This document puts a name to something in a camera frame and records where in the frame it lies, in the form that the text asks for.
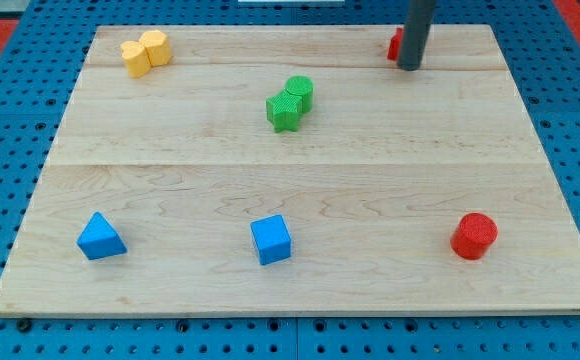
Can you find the blue cube block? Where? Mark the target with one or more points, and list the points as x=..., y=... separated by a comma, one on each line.
x=271, y=239

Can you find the wooden board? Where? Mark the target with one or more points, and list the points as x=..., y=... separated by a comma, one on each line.
x=371, y=187

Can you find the green star block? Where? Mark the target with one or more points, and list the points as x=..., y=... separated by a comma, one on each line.
x=284, y=111

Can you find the green cylinder block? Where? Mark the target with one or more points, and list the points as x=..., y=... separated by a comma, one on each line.
x=303, y=87

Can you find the red block behind rod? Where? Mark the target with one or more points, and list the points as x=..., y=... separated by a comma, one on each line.
x=395, y=44

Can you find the red cylinder block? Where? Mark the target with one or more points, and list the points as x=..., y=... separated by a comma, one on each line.
x=473, y=236

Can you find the yellow hexagon block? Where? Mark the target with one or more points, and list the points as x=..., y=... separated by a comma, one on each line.
x=158, y=47

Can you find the blue triangle block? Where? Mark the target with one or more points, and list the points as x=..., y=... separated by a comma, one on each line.
x=99, y=239

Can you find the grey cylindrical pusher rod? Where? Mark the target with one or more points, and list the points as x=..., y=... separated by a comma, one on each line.
x=415, y=34

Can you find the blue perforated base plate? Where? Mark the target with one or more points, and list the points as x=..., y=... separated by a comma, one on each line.
x=39, y=67

